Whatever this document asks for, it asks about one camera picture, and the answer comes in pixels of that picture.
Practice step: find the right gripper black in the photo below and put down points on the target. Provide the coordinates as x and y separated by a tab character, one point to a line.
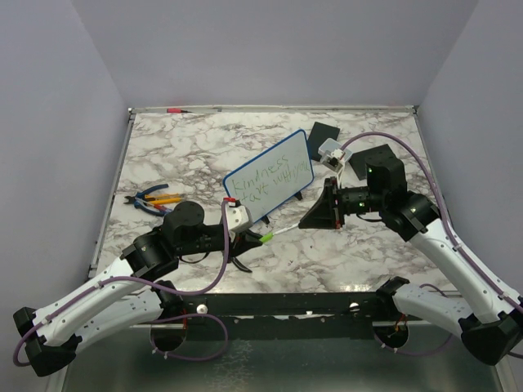
325	212

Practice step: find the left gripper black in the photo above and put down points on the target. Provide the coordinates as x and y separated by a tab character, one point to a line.
241	244

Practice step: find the green marker cap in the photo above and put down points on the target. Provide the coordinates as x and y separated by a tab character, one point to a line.
267	237

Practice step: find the white marker pen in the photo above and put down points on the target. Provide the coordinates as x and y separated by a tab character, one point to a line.
284	230

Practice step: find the blue framed whiteboard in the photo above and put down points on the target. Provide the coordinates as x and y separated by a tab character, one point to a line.
270	179

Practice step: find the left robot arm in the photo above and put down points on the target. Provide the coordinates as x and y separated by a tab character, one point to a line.
132	288

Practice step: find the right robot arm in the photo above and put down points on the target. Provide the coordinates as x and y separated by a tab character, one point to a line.
488	316

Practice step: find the white small router box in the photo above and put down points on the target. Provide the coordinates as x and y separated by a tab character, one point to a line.
331	148

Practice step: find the black flat box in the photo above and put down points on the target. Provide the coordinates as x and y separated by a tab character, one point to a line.
320	132

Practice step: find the yellow utility knife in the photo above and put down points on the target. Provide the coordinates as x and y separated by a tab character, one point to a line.
164	199

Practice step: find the black handled pliers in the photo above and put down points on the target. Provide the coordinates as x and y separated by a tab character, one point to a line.
239	265

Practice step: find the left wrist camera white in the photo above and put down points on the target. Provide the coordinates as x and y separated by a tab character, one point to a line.
238	217

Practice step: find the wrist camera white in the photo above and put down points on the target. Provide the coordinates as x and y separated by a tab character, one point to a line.
336	161
238	217

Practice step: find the aluminium table frame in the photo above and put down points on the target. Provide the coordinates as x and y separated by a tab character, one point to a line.
307	280

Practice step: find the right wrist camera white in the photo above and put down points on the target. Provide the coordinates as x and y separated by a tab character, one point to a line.
336	161

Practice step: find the black network switch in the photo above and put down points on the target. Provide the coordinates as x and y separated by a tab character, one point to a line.
357	160

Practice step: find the blue handled cutters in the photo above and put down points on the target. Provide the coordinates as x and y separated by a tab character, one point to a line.
140	201

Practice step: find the red pen at back rail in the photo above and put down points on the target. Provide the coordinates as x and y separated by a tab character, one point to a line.
177	111

